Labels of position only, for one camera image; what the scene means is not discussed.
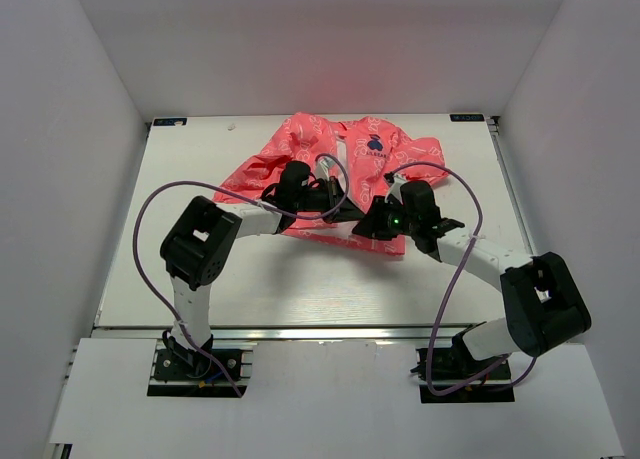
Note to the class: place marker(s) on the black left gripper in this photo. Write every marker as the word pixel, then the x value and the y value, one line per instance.
pixel 347 212

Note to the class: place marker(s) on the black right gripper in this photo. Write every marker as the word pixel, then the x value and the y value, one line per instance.
pixel 372 224

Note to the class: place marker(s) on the pink bear print jacket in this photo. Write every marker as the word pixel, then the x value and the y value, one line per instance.
pixel 368 147

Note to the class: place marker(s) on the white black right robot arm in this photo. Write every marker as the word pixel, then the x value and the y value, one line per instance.
pixel 542 303

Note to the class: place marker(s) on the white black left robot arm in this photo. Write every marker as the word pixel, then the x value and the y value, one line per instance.
pixel 197 247

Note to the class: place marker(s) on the blue corner label sticker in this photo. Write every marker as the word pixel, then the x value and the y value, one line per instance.
pixel 466 117

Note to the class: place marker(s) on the blue left corner label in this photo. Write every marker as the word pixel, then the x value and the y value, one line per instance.
pixel 169 122

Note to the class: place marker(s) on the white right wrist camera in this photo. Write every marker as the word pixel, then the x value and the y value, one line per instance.
pixel 394 182

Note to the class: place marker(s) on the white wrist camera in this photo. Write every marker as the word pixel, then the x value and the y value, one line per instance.
pixel 323 168
pixel 394 182

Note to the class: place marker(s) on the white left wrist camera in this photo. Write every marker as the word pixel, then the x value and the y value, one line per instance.
pixel 323 168

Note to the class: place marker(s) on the aluminium right side rail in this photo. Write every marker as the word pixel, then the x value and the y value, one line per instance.
pixel 493 124

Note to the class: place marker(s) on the aluminium rail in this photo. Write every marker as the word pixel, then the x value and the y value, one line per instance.
pixel 493 124
pixel 277 333

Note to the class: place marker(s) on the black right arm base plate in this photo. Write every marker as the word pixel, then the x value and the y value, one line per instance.
pixel 494 387

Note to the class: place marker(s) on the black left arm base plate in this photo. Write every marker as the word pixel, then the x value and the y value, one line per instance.
pixel 171 376

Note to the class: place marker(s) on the aluminium front rail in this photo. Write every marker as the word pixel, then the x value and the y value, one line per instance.
pixel 277 333

